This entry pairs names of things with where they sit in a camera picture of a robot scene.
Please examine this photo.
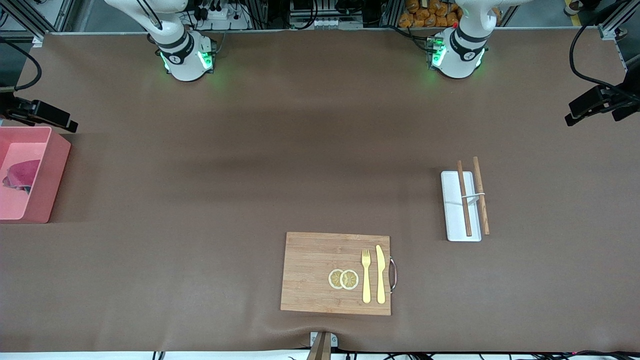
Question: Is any brown table mat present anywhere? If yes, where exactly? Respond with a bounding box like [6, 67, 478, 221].
[0, 27, 640, 354]

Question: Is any yellow fork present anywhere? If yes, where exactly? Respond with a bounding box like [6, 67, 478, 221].
[361, 249, 372, 304]

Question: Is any white power strip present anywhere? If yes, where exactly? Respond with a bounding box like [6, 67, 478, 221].
[196, 6, 232, 22]
[307, 17, 363, 30]

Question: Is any camera stand bracket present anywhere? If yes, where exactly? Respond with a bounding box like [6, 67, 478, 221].
[306, 331, 339, 360]

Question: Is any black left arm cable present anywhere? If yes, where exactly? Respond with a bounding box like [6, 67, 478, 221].
[568, 22, 640, 102]

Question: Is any orange packaged snacks pile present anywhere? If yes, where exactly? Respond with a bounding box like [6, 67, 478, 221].
[398, 0, 501, 29]

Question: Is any pink plastic bin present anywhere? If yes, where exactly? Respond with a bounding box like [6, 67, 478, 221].
[0, 126, 72, 224]

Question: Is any white rectangular tray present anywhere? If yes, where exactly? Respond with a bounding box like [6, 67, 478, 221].
[440, 171, 482, 243]

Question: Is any brown wooden chopstick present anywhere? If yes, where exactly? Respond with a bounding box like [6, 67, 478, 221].
[472, 156, 490, 236]
[456, 160, 473, 237]

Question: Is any yellow knife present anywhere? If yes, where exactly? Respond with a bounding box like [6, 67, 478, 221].
[375, 244, 387, 305]

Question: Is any aluminium frame post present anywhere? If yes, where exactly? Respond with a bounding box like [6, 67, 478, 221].
[10, 0, 76, 48]
[595, 0, 640, 41]

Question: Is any pink cloth with grey back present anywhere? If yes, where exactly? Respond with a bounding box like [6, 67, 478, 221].
[2, 159, 42, 195]

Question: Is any bamboo cutting board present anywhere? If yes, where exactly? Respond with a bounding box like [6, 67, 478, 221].
[280, 231, 392, 317]

